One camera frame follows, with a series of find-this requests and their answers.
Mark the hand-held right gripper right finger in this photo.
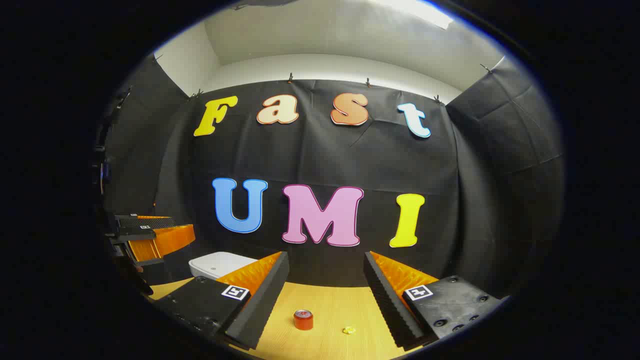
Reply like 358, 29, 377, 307
363, 251, 503, 351

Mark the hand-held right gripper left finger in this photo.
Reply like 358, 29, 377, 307
150, 251, 291, 351

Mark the red pop can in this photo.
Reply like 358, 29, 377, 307
293, 309, 315, 331

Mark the white desktop garbage bin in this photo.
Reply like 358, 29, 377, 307
188, 251, 258, 281

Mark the wooden desktop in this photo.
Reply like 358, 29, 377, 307
147, 277, 416, 360

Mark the black backdrop cloth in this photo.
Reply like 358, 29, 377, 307
97, 52, 566, 301

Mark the row of black cloth clips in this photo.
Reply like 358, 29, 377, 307
152, 54, 493, 103

